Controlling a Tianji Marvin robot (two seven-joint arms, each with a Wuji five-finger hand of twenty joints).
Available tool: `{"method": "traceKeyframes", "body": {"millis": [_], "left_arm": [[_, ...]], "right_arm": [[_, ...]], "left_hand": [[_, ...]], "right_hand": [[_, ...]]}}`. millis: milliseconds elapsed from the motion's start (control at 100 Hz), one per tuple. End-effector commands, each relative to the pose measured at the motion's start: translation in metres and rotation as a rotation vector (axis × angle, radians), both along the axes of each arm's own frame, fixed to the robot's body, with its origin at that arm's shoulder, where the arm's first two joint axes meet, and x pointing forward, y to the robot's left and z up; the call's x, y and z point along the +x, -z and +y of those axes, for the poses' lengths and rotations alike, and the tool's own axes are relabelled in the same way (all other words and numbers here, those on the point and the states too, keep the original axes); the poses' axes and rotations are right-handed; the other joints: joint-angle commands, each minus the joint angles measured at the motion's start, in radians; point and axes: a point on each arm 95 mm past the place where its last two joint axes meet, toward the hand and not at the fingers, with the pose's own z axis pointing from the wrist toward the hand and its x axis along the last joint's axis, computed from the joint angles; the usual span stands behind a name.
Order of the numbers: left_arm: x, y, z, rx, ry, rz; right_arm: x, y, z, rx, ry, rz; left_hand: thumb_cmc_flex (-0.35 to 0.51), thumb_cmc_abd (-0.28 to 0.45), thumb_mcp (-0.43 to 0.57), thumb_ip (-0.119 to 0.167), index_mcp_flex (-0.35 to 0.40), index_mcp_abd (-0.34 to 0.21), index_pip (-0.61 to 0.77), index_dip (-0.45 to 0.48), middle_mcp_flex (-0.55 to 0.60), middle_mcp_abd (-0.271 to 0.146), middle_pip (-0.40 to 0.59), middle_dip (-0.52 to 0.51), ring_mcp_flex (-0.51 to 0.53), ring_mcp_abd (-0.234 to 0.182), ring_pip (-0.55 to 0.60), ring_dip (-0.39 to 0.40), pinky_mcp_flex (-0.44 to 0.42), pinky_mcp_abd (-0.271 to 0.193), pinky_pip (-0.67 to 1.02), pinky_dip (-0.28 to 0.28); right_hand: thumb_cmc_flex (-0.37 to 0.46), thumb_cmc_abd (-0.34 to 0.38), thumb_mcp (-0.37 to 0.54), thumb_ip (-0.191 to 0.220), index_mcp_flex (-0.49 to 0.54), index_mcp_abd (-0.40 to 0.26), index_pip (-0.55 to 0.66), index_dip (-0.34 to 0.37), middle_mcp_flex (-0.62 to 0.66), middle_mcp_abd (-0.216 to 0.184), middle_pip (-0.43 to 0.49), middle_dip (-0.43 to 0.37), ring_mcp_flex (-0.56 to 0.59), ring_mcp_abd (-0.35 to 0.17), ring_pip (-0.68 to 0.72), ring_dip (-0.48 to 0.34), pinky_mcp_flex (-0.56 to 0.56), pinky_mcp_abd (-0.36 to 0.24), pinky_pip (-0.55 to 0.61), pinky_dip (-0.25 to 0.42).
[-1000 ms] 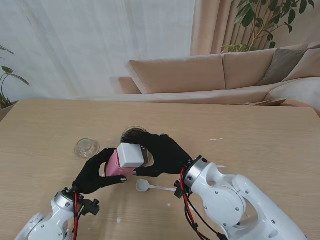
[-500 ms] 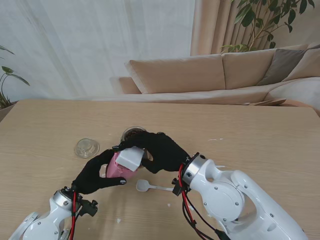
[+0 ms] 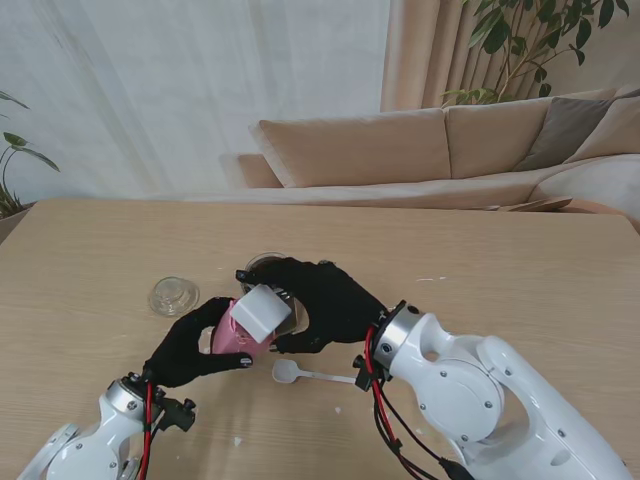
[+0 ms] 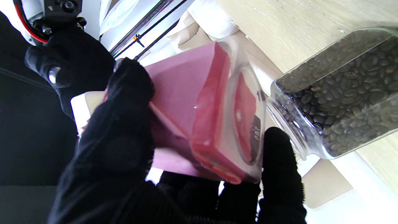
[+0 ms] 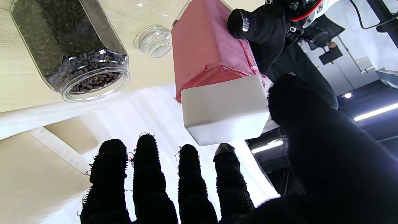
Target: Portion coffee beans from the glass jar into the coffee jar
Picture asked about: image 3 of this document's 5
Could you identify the white square jar lid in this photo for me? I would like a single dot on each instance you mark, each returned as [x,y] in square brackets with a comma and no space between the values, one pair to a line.
[260,312]

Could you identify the sheer white curtain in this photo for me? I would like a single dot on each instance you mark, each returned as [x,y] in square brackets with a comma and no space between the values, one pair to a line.
[175,90]

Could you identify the white plastic spoon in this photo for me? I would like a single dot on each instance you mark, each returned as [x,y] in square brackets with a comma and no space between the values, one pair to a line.
[284,371]

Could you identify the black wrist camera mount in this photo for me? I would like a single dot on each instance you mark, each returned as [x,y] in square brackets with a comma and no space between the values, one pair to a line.
[365,377]
[180,415]

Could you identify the flat wooden tray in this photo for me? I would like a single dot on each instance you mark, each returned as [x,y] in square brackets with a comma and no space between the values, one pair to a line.
[545,204]

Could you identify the beige planter box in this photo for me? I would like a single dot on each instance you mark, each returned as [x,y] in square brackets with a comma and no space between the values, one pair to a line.
[10,225]

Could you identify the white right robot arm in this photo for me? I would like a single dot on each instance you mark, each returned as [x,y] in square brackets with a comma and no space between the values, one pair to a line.
[475,390]

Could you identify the glass jar of coffee beans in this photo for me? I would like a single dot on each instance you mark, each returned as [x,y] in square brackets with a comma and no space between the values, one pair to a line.
[297,320]

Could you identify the white throw blanket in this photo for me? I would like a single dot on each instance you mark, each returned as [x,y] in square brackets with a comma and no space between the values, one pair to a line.
[595,182]

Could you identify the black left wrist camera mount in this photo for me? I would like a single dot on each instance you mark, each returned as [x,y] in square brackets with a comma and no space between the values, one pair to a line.
[180,415]

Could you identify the beige pleated curtain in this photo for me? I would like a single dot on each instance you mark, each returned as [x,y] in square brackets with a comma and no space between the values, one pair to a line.
[430,50]

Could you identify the beige fabric sofa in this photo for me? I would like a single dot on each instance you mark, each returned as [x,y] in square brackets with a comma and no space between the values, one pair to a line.
[360,150]

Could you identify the small green houseplant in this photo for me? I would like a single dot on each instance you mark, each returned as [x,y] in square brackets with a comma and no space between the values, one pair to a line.
[15,140]

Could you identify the pink square coffee jar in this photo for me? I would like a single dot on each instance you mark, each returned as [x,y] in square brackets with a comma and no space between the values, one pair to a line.
[225,337]

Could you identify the clear glass jar lid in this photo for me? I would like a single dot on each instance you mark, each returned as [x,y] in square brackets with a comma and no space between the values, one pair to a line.
[172,297]

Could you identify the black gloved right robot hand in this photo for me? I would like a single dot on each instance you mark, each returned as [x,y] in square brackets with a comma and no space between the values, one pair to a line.
[335,305]

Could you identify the tall leafy green plant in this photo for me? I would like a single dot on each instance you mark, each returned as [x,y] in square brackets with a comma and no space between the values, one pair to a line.
[505,30]

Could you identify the grey sofa cushion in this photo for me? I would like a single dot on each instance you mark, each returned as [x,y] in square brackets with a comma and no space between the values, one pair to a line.
[565,130]

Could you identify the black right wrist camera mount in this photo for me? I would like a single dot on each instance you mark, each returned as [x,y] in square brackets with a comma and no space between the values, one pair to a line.
[365,377]

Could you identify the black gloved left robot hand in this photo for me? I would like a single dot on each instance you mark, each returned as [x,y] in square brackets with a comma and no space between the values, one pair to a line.
[175,357]

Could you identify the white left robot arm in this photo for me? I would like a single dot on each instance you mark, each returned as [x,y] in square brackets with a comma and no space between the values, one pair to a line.
[95,445]

